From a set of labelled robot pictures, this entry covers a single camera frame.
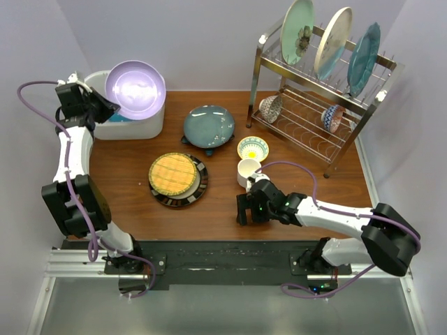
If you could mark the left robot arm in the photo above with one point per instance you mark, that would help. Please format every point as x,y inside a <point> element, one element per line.
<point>74,200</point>

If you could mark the brown patterned bowl in rack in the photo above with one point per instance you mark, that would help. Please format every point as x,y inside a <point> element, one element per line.
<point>270,108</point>

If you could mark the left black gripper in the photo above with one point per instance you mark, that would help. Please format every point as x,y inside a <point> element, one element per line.
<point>109,108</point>

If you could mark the black patterned rim plate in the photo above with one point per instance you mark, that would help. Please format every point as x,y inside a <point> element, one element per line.
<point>191,195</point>

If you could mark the white ceramic mug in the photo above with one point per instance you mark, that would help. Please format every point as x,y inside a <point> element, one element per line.
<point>245,168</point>

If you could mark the blue dotted scalloped plate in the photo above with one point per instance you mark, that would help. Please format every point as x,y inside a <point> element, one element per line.
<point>118,118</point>

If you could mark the dark blue trivet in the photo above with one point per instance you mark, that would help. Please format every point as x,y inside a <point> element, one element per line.
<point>208,152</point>

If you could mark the blue red bowl in rack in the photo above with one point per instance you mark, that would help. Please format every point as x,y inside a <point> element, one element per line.
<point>332,117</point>

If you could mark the mint flower plate in rack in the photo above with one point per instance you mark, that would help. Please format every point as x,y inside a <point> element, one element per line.
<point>296,31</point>

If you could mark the blue-grey blossom plate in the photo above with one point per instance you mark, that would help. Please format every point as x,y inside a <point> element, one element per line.
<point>208,127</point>

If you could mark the teal scalloped plate in rack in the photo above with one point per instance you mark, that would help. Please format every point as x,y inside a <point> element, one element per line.
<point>363,59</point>

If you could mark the lavender round plate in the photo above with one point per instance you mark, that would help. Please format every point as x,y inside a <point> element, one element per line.
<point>137,87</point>

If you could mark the white plastic bin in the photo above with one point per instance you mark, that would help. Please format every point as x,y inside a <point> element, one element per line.
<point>131,130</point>

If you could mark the yellow teal patterned bowl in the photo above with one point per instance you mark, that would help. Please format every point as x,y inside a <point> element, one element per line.
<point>253,147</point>

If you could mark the beige blue plate in rack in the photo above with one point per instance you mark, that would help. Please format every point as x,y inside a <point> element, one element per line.
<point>331,46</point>

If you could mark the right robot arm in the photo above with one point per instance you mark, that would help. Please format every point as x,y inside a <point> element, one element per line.
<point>377,236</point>

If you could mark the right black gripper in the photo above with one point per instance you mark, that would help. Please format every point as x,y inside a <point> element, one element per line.
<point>244,202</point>

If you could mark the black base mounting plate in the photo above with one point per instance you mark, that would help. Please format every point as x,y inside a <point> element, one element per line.
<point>249,262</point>

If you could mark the woven straw round mat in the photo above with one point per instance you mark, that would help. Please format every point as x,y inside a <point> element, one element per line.
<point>172,174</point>

